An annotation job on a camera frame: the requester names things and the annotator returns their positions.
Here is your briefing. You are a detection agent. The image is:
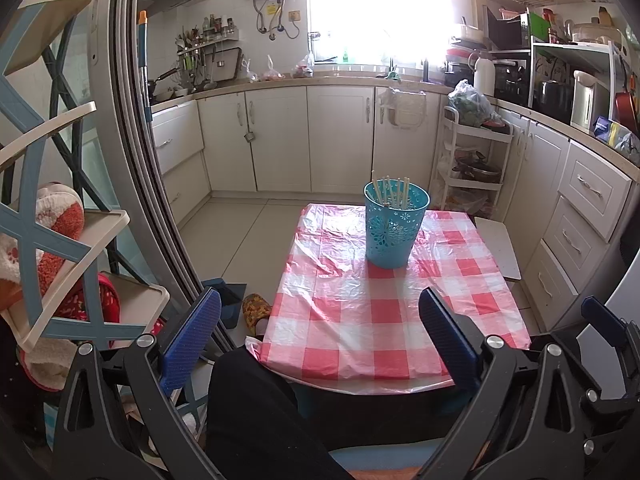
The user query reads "red pan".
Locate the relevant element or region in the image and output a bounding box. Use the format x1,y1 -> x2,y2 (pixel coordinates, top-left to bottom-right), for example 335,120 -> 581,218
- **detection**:
613,72 -> 640,129

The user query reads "blue long-handled broom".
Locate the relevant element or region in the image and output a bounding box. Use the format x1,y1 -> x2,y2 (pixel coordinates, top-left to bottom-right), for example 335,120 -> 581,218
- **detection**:
137,10 -> 152,122

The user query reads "black stock pot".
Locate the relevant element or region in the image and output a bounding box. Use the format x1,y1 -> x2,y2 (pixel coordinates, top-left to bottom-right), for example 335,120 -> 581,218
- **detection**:
532,79 -> 574,117

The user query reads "colourful crochet slipper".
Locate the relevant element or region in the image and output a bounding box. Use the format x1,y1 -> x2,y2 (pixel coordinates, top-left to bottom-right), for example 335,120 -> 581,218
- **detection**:
242,293 -> 274,334

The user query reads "beige and blue shelf rack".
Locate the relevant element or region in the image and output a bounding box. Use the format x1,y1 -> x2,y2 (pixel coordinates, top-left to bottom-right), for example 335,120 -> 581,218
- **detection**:
0,0 -> 171,443

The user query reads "bunch of wooden chopsticks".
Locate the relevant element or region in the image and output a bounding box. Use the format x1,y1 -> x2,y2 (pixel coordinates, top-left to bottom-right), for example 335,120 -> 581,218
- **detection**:
371,171 -> 412,209

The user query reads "dark cooking pot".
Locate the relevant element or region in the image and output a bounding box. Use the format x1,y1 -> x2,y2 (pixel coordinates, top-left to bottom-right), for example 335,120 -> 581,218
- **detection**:
451,151 -> 502,184

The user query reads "black microwave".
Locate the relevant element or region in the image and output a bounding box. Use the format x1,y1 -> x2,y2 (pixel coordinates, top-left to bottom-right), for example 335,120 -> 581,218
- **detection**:
487,7 -> 532,52

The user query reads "dark blue dustpan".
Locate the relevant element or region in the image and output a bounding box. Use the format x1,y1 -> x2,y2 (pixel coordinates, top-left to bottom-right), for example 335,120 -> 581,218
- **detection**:
202,277 -> 248,331

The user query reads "cream cabinet with drawers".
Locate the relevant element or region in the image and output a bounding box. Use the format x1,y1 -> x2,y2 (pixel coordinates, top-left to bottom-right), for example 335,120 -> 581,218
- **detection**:
494,101 -> 640,332

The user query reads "blue perforated plastic basket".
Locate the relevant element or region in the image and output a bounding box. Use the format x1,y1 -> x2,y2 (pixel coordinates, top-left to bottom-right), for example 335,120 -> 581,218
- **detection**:
363,180 -> 431,270

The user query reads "white water boiler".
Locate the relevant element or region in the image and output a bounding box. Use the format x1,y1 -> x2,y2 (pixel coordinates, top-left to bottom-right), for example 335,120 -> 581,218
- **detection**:
569,69 -> 614,134

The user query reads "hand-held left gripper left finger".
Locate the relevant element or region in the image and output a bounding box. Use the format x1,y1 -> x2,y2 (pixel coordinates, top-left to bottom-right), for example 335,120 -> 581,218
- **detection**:
50,286 -> 222,480

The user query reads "black wok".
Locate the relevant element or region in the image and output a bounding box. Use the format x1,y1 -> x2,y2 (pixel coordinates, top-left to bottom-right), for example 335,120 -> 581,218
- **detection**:
147,66 -> 182,99

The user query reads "blue packet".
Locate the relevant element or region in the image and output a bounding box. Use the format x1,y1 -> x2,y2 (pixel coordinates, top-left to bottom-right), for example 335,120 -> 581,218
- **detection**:
592,114 -> 626,145

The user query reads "sliding glass door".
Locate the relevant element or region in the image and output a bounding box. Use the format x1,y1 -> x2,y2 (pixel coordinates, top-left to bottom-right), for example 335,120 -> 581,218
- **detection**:
85,0 -> 237,357

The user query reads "person's leg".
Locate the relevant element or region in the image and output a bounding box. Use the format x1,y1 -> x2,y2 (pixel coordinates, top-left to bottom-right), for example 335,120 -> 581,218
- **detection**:
205,317 -> 357,480

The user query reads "wall utensil rack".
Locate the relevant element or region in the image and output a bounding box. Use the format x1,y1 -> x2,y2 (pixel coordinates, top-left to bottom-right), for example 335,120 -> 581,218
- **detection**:
174,24 -> 242,87

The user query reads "white countertop rack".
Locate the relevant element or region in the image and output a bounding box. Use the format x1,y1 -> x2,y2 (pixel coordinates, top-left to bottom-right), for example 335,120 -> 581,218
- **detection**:
528,40 -> 629,127

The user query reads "white thermos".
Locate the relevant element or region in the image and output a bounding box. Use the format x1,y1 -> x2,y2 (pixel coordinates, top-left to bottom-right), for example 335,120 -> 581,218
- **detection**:
472,54 -> 496,99

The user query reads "orange plush slipper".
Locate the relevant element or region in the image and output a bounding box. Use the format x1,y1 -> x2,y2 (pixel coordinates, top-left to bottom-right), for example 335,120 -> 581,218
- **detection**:
0,182 -> 87,307

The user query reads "pink checkered plastic tablecloth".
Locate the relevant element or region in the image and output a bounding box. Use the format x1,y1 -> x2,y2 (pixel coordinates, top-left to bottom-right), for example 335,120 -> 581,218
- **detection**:
245,203 -> 532,395

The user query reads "white kitchen trolley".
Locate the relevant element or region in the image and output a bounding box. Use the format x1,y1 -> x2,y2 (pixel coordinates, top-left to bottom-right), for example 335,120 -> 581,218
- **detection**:
434,105 -> 516,212

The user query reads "cream door cabinet run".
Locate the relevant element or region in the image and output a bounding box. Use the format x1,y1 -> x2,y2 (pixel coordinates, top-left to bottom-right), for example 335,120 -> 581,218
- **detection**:
196,85 -> 454,197

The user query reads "kitchen window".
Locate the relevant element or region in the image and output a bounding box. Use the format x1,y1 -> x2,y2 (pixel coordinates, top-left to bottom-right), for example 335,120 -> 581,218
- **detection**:
306,0 -> 452,67

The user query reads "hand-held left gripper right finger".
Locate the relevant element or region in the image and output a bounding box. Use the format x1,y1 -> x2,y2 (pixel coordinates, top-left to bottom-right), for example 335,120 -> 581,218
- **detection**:
419,286 -> 602,480

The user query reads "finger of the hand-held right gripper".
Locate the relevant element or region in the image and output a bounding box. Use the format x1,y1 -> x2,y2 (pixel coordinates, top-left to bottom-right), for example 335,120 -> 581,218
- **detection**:
575,296 -> 640,480

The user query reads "plastic bag of greens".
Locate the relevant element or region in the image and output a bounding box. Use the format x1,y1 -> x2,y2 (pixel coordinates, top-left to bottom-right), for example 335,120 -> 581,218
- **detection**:
446,79 -> 504,129

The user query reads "cream two-drawer cabinet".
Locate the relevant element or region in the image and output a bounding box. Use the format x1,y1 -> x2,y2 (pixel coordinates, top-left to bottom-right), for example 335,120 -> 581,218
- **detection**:
150,99 -> 212,227

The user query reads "white door-hung bin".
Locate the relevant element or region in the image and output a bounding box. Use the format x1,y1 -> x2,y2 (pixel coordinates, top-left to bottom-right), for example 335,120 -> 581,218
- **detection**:
379,86 -> 427,134

